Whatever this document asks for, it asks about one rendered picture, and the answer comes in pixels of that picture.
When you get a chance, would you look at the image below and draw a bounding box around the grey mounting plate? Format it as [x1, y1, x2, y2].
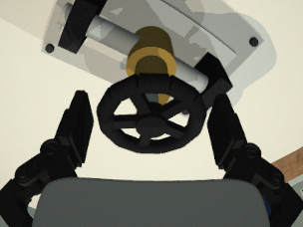
[41, 0, 264, 84]

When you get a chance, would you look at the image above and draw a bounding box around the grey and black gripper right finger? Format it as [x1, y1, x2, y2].
[207, 94, 303, 227]

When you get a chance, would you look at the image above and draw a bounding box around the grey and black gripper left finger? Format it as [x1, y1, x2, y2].
[0, 91, 94, 227]

